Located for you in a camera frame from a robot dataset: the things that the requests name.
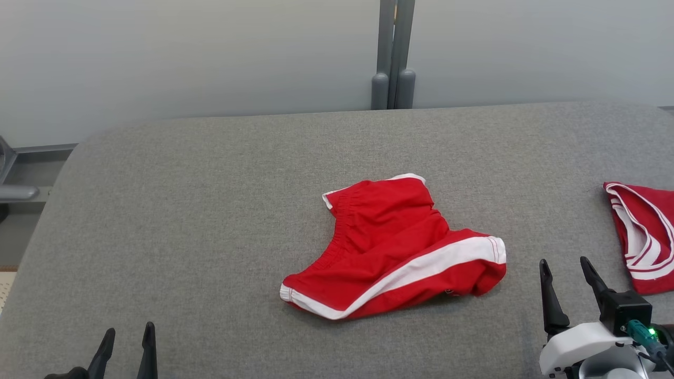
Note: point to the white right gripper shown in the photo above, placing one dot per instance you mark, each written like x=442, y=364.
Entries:
x=574, y=345

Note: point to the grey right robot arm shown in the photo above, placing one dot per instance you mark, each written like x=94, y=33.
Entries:
x=616, y=366

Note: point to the red t-shirt with white sleeves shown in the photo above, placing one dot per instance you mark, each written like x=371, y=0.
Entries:
x=655, y=210

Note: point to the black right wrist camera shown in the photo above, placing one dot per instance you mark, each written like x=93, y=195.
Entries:
x=626, y=310

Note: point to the grey partition post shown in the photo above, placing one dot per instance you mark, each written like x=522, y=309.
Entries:
x=392, y=52

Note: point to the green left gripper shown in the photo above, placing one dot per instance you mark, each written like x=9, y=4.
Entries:
x=68, y=373

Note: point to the beige floor mat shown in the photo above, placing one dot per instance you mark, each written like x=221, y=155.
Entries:
x=6, y=289

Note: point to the grey metal frame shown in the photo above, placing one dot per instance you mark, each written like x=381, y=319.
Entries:
x=18, y=192

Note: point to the red shorts with white stripe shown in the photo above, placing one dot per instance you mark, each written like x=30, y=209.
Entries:
x=389, y=237

